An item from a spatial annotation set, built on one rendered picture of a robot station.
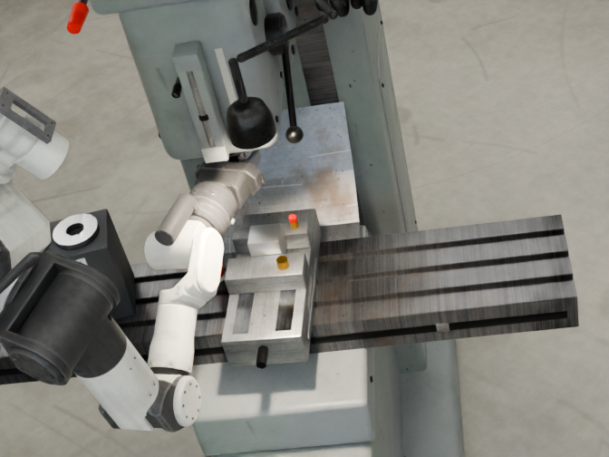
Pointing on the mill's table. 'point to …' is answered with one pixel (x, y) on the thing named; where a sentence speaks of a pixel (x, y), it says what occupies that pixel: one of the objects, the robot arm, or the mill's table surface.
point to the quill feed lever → (275, 24)
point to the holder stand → (97, 252)
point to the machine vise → (238, 324)
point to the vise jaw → (265, 274)
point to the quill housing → (180, 121)
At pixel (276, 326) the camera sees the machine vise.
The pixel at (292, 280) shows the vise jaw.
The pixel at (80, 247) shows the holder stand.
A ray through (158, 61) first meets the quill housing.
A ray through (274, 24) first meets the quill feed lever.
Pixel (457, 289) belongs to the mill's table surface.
